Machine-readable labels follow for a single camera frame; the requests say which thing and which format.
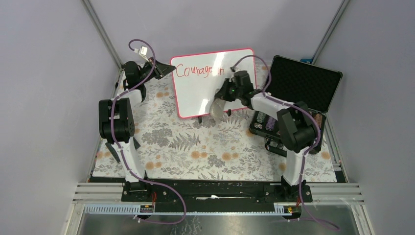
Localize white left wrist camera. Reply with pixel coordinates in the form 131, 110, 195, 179
139, 46, 148, 55

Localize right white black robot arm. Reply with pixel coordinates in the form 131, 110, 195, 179
209, 70, 321, 202

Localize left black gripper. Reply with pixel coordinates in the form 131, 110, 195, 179
138, 57, 176, 84

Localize grey wiping cloth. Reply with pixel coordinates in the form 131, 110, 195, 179
209, 98, 227, 121

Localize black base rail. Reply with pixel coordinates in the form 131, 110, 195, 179
121, 179, 313, 212

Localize aluminium frame front rails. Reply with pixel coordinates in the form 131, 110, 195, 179
73, 180, 364, 215

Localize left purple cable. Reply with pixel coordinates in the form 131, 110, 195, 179
110, 39, 188, 225

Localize black poker chip case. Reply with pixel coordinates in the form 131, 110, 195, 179
249, 55, 343, 156

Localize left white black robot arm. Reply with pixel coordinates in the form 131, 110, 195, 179
98, 58, 176, 183

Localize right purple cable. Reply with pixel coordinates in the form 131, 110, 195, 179
230, 54, 341, 232

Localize purple cable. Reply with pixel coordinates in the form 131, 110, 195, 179
110, 39, 188, 225
230, 54, 341, 232

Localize pink framed whiteboard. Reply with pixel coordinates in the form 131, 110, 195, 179
170, 48, 257, 118

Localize floral tablecloth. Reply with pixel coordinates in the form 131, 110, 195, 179
92, 63, 338, 182

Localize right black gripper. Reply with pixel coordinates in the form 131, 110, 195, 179
215, 78, 243, 102

